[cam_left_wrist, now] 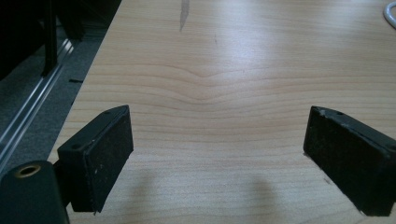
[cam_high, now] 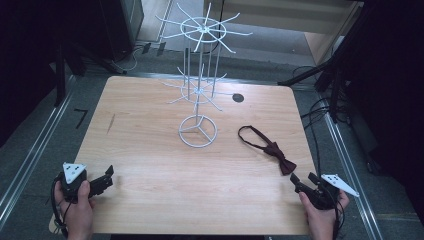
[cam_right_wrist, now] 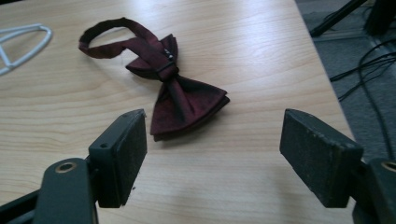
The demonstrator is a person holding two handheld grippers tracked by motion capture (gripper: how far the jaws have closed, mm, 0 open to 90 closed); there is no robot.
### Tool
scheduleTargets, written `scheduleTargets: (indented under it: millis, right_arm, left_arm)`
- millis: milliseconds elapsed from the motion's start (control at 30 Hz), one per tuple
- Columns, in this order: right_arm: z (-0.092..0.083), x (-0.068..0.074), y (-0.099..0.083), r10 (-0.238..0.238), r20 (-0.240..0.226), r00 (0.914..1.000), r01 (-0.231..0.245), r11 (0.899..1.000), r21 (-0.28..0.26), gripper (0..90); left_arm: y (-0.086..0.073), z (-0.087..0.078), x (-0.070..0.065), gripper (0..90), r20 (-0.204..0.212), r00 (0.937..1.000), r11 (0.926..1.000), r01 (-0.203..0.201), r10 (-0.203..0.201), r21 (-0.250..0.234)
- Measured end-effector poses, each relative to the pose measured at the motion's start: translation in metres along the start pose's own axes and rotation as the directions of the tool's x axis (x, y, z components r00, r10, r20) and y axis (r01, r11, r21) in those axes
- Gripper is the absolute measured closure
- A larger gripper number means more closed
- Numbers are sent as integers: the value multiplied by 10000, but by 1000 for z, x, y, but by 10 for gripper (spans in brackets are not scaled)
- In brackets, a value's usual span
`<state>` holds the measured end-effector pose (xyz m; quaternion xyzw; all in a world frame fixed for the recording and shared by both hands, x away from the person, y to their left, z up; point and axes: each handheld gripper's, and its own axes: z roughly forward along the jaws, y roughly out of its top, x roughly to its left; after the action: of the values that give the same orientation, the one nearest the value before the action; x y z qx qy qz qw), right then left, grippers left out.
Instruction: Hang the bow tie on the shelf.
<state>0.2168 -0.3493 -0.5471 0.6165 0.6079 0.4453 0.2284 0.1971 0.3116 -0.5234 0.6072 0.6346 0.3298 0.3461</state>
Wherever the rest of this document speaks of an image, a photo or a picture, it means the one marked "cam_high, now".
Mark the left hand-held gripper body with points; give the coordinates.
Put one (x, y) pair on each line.
(74, 186)

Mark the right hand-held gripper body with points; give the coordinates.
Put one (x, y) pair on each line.
(321, 195)

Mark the dark red bow tie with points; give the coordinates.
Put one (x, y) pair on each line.
(273, 150)

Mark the black stand leg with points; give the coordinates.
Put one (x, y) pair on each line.
(305, 75)

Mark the black cabinet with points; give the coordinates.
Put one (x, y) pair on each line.
(121, 26)

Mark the black round table grommet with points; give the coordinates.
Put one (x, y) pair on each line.
(238, 97)

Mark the person's left hand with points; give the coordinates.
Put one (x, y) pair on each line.
(78, 213)

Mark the black metal stand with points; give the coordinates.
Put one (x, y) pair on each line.
(60, 73)

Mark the metal floor rail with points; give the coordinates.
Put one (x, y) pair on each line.
(33, 153)
(350, 173)

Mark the black foot pad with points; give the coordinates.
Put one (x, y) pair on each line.
(146, 48)
(161, 48)

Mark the person's right hand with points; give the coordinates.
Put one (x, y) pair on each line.
(321, 221)

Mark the light wooden cabinet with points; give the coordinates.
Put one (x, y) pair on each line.
(293, 20)

